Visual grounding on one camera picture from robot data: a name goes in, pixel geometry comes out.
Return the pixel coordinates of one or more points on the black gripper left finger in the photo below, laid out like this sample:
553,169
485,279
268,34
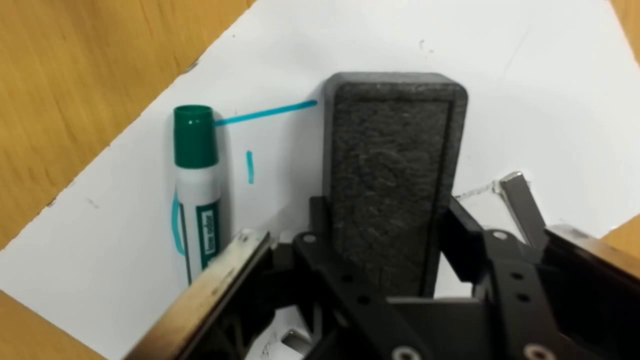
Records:
201,301

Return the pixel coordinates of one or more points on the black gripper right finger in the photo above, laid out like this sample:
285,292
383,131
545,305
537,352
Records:
586,280

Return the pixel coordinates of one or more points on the green whiteboard marker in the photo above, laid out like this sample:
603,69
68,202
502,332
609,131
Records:
199,192

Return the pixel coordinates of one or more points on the black felt eraser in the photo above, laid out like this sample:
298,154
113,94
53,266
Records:
393,173

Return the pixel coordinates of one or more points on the white paper sheet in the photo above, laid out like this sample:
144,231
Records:
532,101

